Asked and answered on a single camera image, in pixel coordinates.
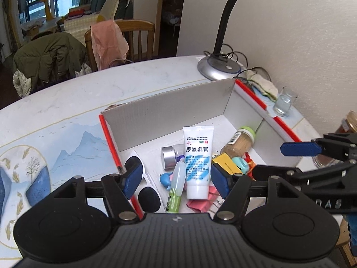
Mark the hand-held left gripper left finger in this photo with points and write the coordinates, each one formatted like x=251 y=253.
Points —
x=132 y=177

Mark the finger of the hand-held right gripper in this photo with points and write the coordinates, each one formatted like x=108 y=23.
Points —
x=298 y=148
x=267 y=171

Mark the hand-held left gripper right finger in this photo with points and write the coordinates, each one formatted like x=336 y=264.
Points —
x=220 y=180

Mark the small yellow box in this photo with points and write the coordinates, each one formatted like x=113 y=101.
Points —
x=226 y=163

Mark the white cream tube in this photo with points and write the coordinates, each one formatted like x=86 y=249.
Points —
x=196 y=173

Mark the small teal toy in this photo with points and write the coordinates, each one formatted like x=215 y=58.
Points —
x=239 y=164

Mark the white-framed sunglasses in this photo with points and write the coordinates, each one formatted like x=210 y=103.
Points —
x=149 y=199

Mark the pink binder clip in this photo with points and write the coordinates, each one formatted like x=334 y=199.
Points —
x=200 y=203

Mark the pink hat doll figurine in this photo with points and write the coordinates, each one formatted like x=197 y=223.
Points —
x=166 y=179

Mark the clear jar green lid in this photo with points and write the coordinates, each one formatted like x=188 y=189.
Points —
x=237 y=143

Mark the clear bottle silver cap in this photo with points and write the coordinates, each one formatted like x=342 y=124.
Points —
x=168 y=156

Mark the green white glue bottle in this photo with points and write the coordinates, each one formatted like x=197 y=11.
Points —
x=175 y=195

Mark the red cardboard box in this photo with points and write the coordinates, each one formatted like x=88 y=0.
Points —
x=167 y=111

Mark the clear drinking glass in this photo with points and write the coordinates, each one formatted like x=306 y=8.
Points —
x=283 y=106

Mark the brown glass bottle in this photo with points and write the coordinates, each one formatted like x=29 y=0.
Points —
x=348 y=122

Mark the green white folded cloth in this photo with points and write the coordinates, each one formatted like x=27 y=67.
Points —
x=265 y=86

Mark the white desk lamp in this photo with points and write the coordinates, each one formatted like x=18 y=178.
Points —
x=219 y=69

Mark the pink cloth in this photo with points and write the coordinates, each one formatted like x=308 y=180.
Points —
x=107 y=42

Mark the olive green jacket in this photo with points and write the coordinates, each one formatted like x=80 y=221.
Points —
x=47 y=55

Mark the wooden slat-back chair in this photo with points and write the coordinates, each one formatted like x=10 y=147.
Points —
x=139 y=28

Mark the cream sofa throw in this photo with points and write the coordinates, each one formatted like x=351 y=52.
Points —
x=81 y=23

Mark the red cushion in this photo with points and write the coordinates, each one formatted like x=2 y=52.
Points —
x=76 y=12

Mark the dark green sofa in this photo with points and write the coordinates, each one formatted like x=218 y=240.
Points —
x=97 y=1

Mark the yellow giraffe figure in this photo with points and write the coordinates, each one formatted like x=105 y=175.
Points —
x=48 y=8

